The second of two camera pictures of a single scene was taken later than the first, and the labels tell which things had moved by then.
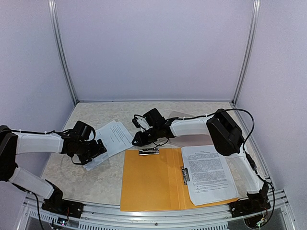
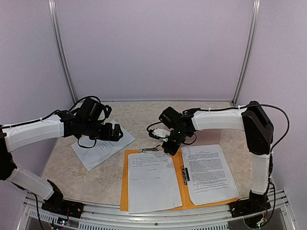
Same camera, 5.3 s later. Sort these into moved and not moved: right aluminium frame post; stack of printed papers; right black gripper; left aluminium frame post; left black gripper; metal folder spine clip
Moved: right black gripper; left black gripper
Not moved: metal folder spine clip; stack of printed papers; left aluminium frame post; right aluminium frame post
